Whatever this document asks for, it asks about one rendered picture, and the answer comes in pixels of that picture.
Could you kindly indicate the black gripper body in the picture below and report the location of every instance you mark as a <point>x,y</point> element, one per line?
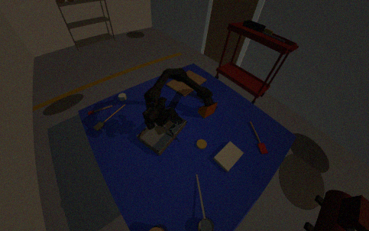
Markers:
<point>161,117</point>

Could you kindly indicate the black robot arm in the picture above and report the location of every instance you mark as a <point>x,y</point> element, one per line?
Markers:
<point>156,105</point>

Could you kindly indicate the short grey cylinder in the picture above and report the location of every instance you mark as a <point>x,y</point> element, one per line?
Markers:
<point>122,96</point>

